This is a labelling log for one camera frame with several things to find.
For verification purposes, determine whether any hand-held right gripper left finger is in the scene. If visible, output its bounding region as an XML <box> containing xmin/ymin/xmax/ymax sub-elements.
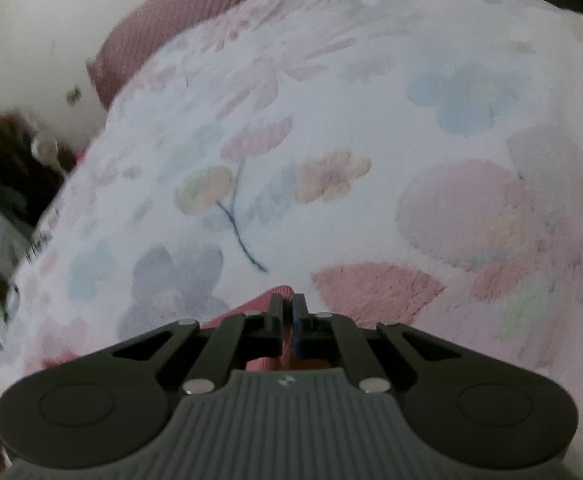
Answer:
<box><xmin>111</xmin><ymin>292</ymin><xmax>285</xmax><ymax>396</ymax></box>

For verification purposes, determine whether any dark bedside clutter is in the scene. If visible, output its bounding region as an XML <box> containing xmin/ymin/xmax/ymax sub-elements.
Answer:
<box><xmin>0</xmin><ymin>112</ymin><xmax>89</xmax><ymax>341</ymax></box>

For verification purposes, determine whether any floral white blanket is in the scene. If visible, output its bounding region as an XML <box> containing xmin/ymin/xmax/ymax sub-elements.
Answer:
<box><xmin>0</xmin><ymin>0</ymin><xmax>583</xmax><ymax>480</ymax></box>

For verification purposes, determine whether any pink ribbed garment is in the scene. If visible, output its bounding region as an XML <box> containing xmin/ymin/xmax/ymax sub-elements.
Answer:
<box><xmin>41</xmin><ymin>285</ymin><xmax>333</xmax><ymax>374</ymax></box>

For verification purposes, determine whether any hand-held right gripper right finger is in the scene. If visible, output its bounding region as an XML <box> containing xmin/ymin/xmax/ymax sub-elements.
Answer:
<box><xmin>291</xmin><ymin>292</ymin><xmax>463</xmax><ymax>396</ymax></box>

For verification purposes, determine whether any mauve textured pillow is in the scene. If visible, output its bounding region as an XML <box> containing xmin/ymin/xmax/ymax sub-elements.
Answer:
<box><xmin>86</xmin><ymin>0</ymin><xmax>303</xmax><ymax>109</ymax></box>

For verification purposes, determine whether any clear glass object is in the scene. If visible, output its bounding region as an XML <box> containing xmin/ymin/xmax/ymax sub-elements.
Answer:
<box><xmin>30</xmin><ymin>134</ymin><xmax>60</xmax><ymax>164</ymax></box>

